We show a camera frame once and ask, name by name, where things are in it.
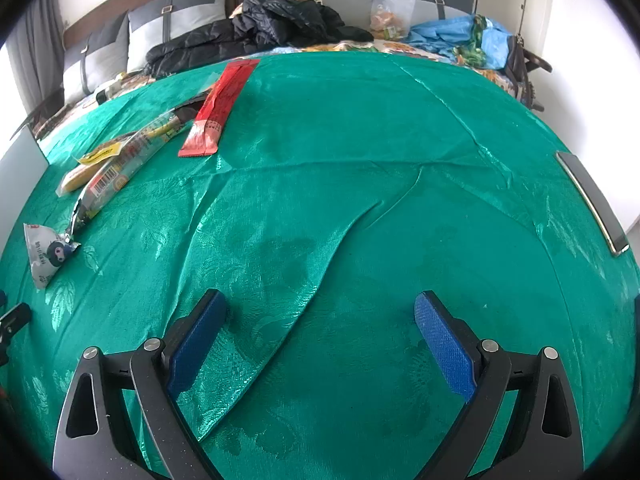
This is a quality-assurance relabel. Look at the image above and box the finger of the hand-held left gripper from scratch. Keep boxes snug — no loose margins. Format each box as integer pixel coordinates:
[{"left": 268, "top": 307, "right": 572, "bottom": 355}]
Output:
[{"left": 0, "top": 303, "right": 32, "bottom": 339}]

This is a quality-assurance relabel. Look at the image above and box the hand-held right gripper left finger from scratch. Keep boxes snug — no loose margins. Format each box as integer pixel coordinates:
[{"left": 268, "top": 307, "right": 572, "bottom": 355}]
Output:
[{"left": 52, "top": 289, "right": 230, "bottom": 480}]

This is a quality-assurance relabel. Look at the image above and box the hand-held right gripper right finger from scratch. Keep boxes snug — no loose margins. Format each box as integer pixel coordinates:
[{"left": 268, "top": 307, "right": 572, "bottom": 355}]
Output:
[{"left": 414, "top": 290, "right": 586, "bottom": 480}]

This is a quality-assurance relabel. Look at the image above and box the small white snack packet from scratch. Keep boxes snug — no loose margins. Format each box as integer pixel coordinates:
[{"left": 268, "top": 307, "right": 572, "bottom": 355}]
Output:
[{"left": 22, "top": 222, "right": 82, "bottom": 289}]

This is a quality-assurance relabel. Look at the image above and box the white storage box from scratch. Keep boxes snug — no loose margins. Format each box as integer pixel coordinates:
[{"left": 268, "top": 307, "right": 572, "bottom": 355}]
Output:
[{"left": 0, "top": 112, "right": 51, "bottom": 261}]

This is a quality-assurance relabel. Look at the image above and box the yellow label snack packet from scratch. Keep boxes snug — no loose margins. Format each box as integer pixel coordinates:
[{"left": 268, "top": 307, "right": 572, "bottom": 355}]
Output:
[{"left": 56, "top": 141, "right": 127, "bottom": 195}]

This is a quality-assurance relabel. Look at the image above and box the long clear sausage packet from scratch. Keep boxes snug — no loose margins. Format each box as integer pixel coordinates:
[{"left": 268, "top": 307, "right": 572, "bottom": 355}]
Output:
[{"left": 72, "top": 110, "right": 201, "bottom": 235}]

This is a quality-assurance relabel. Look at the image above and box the red stick snack packet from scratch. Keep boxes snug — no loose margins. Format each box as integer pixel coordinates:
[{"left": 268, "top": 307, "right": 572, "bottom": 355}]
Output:
[{"left": 178, "top": 59, "right": 261, "bottom": 158}]

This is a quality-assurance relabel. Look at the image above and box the green satin cloth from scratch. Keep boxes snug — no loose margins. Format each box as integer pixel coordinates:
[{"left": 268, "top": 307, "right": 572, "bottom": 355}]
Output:
[{"left": 0, "top": 52, "right": 640, "bottom": 480}]

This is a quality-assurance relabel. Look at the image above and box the silver phone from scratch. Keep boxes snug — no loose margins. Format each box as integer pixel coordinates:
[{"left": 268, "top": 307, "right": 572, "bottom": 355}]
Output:
[{"left": 555, "top": 151, "right": 632, "bottom": 257}]

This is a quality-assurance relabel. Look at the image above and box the dark snack packet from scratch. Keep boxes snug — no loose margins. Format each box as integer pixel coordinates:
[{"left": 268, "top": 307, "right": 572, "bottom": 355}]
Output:
[{"left": 172, "top": 91, "right": 213, "bottom": 122}]

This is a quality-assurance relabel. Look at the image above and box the white power strip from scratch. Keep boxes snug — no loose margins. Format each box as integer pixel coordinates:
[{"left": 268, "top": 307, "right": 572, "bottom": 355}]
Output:
[{"left": 94, "top": 76, "right": 127, "bottom": 104}]

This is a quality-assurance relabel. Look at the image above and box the grey curtain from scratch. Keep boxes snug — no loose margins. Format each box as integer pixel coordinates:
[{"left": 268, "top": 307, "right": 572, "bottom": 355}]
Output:
[{"left": 6, "top": 0, "right": 67, "bottom": 113}]

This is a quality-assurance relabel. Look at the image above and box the brown handbag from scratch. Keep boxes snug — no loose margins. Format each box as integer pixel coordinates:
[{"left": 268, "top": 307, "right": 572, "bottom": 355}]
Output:
[{"left": 504, "top": 34, "right": 554, "bottom": 112}]

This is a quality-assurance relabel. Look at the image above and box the blue clothing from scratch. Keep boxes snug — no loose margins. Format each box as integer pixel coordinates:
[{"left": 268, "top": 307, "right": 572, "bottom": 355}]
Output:
[{"left": 406, "top": 14, "right": 517, "bottom": 72}]

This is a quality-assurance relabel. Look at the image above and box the black puffer jacket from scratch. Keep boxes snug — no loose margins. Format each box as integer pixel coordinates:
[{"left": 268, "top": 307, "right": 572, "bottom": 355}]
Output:
[{"left": 144, "top": 0, "right": 375, "bottom": 79}]

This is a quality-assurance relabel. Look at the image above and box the clear plastic bag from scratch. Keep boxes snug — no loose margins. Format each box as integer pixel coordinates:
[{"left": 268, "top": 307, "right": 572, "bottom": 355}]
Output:
[{"left": 370, "top": 0, "right": 418, "bottom": 41}]

